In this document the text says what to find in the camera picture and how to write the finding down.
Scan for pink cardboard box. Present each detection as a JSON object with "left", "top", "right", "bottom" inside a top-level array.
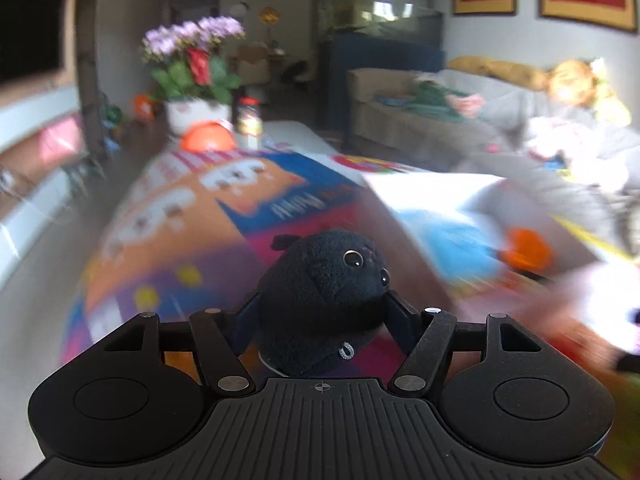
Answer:
[{"left": 363, "top": 171, "right": 598, "bottom": 300}]

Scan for green clothes on sofa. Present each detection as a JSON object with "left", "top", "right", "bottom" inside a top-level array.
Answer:
[{"left": 400, "top": 81, "right": 468, "bottom": 122}]

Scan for dining chair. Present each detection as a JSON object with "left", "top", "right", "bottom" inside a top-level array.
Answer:
[{"left": 235, "top": 44, "right": 271, "bottom": 86}]

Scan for round wall clock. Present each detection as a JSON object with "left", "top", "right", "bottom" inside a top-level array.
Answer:
[{"left": 229, "top": 0, "right": 250, "bottom": 22}]

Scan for orange round bowl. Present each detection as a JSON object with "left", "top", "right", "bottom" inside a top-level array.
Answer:
[{"left": 180, "top": 120, "right": 236, "bottom": 153}]

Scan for white tv shelf unit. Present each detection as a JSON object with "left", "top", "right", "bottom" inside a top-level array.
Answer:
[{"left": 1, "top": 84, "right": 80, "bottom": 283}]

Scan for glass fish tank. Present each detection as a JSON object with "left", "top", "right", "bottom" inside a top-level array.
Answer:
[{"left": 319, "top": 0, "right": 444, "bottom": 49}]

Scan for colourful cartoon play mat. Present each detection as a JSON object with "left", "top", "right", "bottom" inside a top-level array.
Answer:
[{"left": 28, "top": 151, "right": 639, "bottom": 479}]

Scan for yellow cushion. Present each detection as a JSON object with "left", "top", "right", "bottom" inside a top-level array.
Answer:
[{"left": 446, "top": 55, "right": 550, "bottom": 91}]

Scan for pink plush on sofa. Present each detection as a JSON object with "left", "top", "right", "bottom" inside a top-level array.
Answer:
[{"left": 445, "top": 93, "right": 485, "bottom": 119}]

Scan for potted pink orchid plant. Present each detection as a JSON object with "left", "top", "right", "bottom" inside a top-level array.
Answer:
[{"left": 142, "top": 16, "right": 244, "bottom": 136}]

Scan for glass jar red lid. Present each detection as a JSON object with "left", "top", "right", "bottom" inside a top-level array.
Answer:
[{"left": 236, "top": 96, "right": 264, "bottom": 151}]

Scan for pink gift bag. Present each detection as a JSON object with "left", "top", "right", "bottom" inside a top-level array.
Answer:
[{"left": 39, "top": 115, "right": 84, "bottom": 164}]

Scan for black plush toy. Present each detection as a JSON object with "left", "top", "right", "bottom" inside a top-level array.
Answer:
[{"left": 256, "top": 230, "right": 390, "bottom": 378}]

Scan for orange plastic toy piece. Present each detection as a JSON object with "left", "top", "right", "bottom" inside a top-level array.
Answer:
[{"left": 498, "top": 228, "right": 553, "bottom": 274}]

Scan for blue white wipes pack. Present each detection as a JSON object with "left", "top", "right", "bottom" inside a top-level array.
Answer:
[{"left": 398, "top": 210, "right": 504, "bottom": 284}]

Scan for grey covered sofa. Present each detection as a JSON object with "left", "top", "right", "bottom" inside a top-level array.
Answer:
[{"left": 347, "top": 68, "right": 639, "bottom": 257}]

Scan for black television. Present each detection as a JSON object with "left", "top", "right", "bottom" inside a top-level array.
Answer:
[{"left": 0, "top": 0, "right": 65, "bottom": 84}]

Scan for yellow plush doll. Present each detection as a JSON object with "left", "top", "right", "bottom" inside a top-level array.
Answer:
[{"left": 547, "top": 58, "right": 632, "bottom": 127}]

